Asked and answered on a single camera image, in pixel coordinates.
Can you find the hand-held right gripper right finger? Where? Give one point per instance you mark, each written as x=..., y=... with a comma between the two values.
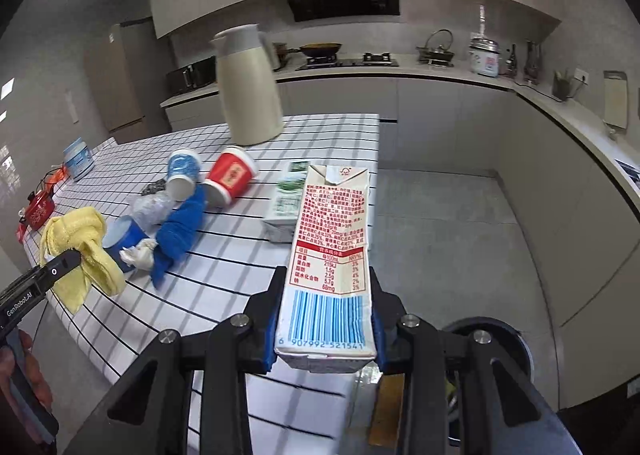
x=382, y=341

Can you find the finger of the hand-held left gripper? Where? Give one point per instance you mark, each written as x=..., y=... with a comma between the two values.
x=62, y=262

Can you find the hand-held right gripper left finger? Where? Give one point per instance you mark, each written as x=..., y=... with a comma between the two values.
x=272, y=337

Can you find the clear plastic bag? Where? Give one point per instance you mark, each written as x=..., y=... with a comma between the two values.
x=150, y=210

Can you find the red print milk carton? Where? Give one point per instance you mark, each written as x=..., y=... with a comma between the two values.
x=325, y=235

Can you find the black round trash bin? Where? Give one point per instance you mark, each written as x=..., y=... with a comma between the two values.
x=515, y=350

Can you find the red paper cup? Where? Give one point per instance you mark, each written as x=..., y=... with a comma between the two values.
x=230, y=175

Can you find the person's left hand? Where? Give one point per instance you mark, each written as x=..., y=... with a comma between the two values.
x=40, y=380

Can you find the yellow cloth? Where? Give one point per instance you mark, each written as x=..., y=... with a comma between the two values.
x=95, y=245

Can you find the red toy pot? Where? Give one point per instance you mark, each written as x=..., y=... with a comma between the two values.
x=40, y=212

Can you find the plain blue cup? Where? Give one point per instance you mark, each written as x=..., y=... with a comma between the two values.
x=122, y=235

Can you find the brown flat board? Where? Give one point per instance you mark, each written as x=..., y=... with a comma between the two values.
x=387, y=410

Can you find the crumpled white tissue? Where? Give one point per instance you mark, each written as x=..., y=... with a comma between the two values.
x=142, y=255

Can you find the orange plastic item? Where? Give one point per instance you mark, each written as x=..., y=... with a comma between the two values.
x=57, y=176

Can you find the white checked tablecloth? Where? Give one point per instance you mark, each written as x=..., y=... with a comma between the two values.
x=225, y=255

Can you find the blue white wipes tub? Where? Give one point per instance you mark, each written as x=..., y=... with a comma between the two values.
x=79, y=160

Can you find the blue cloth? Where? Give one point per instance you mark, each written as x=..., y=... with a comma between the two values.
x=175, y=235

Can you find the steel wool scrubber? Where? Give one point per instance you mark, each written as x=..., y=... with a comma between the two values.
x=152, y=189

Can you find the green print milk carton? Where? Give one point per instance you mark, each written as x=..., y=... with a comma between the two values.
x=282, y=205

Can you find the blue patterned paper cup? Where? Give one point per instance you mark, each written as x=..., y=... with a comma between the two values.
x=181, y=170

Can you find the beige refrigerator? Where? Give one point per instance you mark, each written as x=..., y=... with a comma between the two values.
x=125, y=80

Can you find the grey lower kitchen cabinets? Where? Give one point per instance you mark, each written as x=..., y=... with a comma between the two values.
x=450, y=125

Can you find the beige thermos jug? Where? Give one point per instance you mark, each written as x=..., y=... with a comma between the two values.
x=250, y=95

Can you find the black gas stove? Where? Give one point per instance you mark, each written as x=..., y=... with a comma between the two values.
x=350, y=62

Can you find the black wok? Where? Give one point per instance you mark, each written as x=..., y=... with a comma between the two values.
x=320, y=50

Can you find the metal kettle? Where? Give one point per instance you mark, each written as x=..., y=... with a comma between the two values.
x=436, y=50

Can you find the sink dish rack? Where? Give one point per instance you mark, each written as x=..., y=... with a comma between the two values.
x=631, y=175

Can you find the white rice cooker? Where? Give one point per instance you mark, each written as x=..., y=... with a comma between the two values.
x=485, y=60

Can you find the dark glass bottle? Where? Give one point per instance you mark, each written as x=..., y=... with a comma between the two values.
x=511, y=65

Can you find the grey utensil holder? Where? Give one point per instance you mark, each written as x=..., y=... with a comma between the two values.
x=562, y=87

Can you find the metal knife rack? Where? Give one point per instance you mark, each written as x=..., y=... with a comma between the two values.
x=532, y=62

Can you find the white cutting board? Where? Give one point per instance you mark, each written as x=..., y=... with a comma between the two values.
x=616, y=102

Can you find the white wall outlet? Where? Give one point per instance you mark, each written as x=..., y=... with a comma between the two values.
x=582, y=77

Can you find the clear wall hanger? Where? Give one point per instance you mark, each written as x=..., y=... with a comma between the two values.
x=482, y=20

